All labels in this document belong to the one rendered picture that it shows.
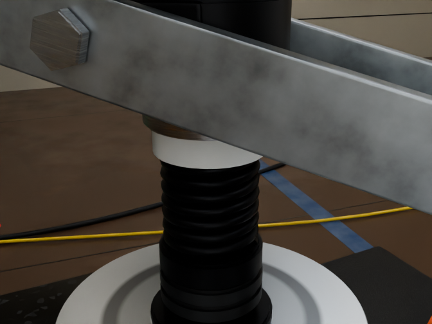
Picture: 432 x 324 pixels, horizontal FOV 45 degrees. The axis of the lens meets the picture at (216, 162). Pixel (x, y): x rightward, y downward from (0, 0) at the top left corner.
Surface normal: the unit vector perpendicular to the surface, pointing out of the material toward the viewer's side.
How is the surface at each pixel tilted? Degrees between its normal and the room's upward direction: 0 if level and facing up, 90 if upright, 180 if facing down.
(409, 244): 0
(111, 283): 0
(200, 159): 90
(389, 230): 0
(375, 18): 90
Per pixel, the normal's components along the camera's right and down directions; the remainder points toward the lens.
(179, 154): -0.53, 0.31
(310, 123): -0.26, 0.35
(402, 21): 0.35, 0.33
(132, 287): 0.00, -0.93
